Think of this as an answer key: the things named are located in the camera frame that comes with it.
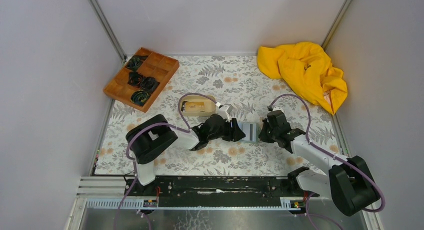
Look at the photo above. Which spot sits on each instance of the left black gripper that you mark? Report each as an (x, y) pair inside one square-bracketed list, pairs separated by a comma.
[(236, 133)]

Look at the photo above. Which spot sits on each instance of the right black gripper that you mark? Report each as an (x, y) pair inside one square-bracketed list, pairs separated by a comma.
[(262, 136)]

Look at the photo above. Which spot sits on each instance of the green card holder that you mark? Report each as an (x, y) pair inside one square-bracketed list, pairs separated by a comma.
[(258, 131)]

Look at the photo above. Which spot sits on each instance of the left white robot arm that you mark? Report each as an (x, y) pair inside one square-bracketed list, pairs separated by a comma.
[(149, 140)]

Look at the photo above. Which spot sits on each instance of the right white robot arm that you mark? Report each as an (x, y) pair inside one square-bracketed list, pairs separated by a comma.
[(346, 181)]

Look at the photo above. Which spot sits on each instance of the floral table mat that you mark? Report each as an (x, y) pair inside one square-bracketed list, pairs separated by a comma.
[(231, 79)]

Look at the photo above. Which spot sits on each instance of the beige oval tray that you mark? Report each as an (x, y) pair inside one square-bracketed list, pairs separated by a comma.
[(209, 104)]

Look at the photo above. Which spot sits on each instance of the yellow cloth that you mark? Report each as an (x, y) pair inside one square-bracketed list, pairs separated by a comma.
[(308, 71)]

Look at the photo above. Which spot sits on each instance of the orange compartment tray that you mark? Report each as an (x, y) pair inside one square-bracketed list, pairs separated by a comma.
[(142, 78)]

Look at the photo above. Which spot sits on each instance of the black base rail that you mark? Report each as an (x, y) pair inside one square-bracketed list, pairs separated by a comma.
[(219, 192)]

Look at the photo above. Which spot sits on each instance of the right aluminium frame post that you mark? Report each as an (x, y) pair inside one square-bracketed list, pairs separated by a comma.
[(337, 21)]

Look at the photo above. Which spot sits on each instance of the aluminium frame post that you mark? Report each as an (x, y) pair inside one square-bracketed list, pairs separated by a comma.
[(337, 21), (108, 29)]

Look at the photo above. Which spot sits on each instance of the left aluminium frame post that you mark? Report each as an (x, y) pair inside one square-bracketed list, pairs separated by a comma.
[(108, 29)]

